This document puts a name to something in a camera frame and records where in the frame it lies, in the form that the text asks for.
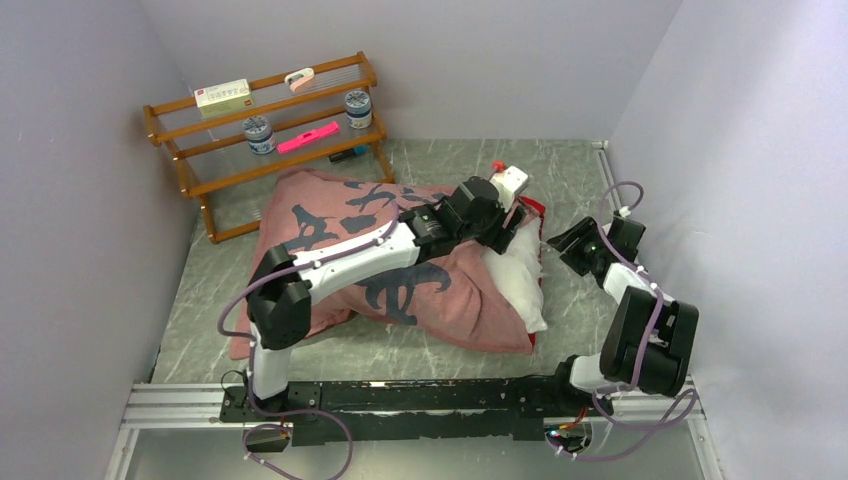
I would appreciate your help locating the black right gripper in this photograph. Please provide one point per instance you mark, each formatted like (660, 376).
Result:
(586, 229)

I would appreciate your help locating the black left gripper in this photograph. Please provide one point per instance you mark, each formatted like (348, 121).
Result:
(499, 238)

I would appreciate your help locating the white pillow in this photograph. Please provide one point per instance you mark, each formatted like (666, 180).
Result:
(517, 274)

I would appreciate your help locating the pink red patterned pillowcase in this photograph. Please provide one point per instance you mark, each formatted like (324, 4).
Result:
(451, 298)

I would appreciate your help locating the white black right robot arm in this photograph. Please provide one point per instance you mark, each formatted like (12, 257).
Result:
(649, 344)

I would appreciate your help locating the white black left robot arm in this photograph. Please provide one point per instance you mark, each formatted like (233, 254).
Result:
(285, 286)

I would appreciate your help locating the black blue marker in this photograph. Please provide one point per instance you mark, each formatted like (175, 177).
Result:
(347, 154)

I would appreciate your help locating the blue white jar right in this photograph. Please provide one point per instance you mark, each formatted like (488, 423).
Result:
(358, 109)

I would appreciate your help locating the blue white jar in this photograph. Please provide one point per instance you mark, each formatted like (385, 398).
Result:
(358, 109)
(259, 135)

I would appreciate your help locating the pink highlighter marker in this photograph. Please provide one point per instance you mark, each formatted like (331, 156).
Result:
(308, 137)

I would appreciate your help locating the pink white tape dispenser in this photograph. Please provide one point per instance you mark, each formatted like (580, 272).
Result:
(300, 80)

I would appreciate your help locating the blue white jar left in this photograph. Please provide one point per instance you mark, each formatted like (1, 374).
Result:
(259, 135)

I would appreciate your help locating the wooden shelf rack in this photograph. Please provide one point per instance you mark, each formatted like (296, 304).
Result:
(227, 141)

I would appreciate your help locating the white green box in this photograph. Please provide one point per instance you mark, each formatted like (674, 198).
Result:
(222, 99)

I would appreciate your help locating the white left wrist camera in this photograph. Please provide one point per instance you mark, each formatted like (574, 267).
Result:
(510, 182)

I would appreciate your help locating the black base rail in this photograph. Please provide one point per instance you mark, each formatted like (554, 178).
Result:
(318, 412)

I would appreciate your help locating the aluminium frame rail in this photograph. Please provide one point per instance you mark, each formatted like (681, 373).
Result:
(200, 406)

